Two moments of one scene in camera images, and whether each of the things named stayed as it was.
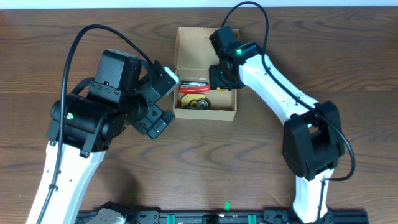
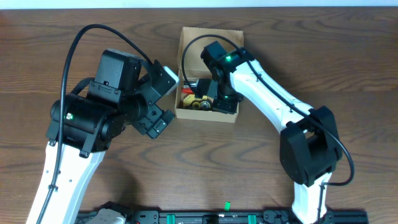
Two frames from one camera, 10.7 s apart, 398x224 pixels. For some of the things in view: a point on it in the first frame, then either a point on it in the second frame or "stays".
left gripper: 154,114 stays
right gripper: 221,76 → 204,90
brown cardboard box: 193,55 stays
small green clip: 227,206 stays
